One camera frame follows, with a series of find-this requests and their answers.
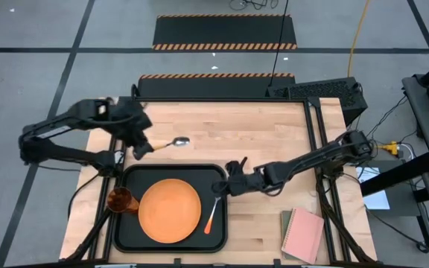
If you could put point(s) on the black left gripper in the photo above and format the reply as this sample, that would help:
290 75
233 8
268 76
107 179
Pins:
134 123

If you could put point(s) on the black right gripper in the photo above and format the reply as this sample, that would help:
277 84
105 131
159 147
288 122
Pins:
246 181

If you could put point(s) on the transparent orange plastic cup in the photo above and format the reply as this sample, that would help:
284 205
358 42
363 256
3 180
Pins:
119 200

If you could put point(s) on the orange round plate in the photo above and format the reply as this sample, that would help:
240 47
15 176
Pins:
170 210

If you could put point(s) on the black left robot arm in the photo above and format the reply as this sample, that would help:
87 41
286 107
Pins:
50 132

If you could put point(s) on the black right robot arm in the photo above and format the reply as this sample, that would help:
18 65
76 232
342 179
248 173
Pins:
311 156

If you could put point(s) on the black plastic tray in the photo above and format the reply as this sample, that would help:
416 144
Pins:
132 234

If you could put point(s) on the green notebook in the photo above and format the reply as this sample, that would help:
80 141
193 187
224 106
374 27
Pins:
286 223

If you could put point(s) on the black hazard-striped floor mat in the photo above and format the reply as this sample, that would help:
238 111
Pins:
223 31
214 87

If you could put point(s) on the pink spiral notebook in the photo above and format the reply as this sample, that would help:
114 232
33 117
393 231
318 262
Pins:
304 236

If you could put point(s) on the black perforated computer case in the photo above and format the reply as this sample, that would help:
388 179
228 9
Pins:
322 93

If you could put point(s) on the white paper sheet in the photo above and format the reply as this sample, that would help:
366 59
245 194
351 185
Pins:
380 199

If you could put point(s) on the yellow power plug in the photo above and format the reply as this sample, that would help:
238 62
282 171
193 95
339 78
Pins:
389 147

